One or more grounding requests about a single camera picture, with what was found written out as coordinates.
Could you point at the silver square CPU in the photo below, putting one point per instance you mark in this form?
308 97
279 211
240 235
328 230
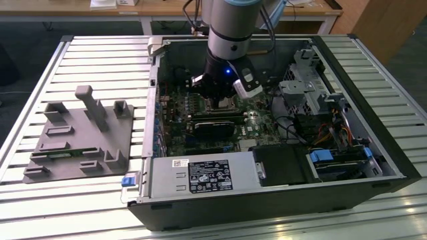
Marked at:
228 103

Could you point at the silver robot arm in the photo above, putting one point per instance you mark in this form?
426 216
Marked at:
229 30

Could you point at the black CPU socket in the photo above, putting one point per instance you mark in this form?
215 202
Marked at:
207 109

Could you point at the black RAM slot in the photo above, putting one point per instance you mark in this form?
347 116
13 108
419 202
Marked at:
216 115
216 119

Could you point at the blue expansion slot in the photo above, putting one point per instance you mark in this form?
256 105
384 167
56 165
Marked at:
191 137

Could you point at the black graphics card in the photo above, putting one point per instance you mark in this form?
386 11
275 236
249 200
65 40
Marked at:
213 128

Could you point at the green motherboard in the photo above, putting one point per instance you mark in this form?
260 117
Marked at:
256 125

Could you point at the silver metal drive cage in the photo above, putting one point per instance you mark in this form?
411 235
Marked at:
296 100

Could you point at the small silver heat sink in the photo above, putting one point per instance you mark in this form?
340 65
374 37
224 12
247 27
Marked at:
247 145

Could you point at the wooden desk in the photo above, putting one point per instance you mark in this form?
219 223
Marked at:
133 7

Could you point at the white printed box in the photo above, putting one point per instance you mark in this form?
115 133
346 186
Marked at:
128 2

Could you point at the black plastic shroud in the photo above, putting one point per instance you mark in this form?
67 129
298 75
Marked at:
280 165

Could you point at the silver power supply unit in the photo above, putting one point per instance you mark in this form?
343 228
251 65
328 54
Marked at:
167 175

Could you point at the hard disk in blue carrier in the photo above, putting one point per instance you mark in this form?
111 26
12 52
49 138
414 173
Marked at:
320 156

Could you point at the grey parts rack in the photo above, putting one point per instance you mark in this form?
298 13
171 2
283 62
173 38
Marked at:
76 140

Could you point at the blue case latch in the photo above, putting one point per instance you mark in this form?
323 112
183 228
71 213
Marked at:
129 180

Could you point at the green RAM stick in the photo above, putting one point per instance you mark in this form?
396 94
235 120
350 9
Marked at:
76 151

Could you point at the wooden cabinet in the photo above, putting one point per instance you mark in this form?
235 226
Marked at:
383 25

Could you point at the blue plastic clip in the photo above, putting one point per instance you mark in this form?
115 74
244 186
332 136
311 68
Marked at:
367 152

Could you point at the black open PC case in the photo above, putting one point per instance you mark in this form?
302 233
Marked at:
233 212

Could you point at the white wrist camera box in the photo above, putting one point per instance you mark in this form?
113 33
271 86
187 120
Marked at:
248 90

